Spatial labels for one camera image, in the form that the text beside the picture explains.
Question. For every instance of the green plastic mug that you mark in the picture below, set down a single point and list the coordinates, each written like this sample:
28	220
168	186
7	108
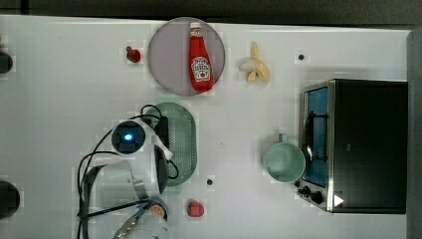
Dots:
284	161

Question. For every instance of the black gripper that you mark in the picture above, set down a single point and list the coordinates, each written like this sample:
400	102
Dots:
161	129

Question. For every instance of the peeled toy banana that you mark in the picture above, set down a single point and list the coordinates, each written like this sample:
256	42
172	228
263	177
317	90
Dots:
255	67

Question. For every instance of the green plastic strainer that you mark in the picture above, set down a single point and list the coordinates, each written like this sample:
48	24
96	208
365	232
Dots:
180	138

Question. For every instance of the black cylinder post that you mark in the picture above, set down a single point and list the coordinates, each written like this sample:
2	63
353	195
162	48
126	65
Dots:
9	199
6	63

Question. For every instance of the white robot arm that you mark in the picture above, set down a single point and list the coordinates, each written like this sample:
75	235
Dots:
120	188

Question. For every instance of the black cylinder post upper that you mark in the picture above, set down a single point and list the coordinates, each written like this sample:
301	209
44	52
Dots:
6	63

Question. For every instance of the black cylinder post lower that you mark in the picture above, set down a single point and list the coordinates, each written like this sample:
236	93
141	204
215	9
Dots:
9	199

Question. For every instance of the orange slice toy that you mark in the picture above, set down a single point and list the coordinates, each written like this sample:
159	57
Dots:
158	210

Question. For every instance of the lavender round plate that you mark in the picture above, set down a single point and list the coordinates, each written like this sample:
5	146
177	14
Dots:
168	54

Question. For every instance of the black toaster oven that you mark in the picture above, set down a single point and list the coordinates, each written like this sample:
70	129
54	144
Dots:
354	135

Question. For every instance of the red toy strawberry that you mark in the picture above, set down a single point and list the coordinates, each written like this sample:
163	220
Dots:
195	209

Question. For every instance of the red ketchup bottle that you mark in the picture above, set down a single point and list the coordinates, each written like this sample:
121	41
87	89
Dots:
199	65

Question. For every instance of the small red toy tomato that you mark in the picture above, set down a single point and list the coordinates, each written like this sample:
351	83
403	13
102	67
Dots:
133	55

